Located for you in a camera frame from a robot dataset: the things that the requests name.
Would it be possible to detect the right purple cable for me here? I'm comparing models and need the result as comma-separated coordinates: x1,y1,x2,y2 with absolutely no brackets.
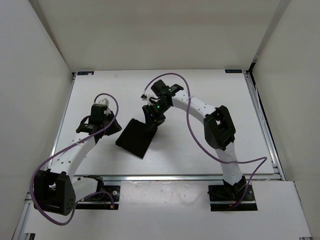
144,72,268,208

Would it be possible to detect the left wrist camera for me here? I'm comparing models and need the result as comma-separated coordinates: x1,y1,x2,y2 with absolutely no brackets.
88,98,110,124

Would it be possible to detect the left blue corner label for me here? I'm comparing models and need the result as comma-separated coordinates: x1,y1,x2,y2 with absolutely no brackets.
77,71,94,76

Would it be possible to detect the purple cable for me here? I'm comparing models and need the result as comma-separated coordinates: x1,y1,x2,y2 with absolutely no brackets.
144,72,268,208
29,92,120,226

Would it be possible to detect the black skirt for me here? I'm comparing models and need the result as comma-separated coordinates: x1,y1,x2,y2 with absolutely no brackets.
115,118,158,159

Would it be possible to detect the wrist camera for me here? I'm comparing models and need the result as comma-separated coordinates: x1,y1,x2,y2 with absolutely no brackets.
88,98,110,124
150,79,184,99

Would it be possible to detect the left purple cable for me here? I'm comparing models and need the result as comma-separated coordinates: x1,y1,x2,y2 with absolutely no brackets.
29,92,120,226

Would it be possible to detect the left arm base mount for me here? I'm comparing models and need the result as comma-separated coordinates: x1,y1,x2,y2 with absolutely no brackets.
72,175,121,211

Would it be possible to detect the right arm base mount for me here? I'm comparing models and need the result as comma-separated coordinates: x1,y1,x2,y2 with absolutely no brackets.
207,184,258,212

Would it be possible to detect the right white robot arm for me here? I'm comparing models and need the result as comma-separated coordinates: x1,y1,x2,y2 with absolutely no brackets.
141,90,247,200

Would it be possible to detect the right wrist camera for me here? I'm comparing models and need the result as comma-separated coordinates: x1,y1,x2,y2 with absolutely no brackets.
150,79,184,99

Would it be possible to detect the blue corner label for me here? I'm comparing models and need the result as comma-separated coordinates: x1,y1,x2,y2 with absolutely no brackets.
77,71,94,76
225,69,242,74

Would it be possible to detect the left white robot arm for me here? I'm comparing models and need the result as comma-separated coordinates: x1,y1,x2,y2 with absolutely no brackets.
30,108,122,218

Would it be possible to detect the right blue corner label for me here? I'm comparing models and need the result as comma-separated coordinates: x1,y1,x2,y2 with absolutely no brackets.
225,69,242,74

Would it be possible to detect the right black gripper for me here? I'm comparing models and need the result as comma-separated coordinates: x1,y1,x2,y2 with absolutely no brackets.
142,100,172,132

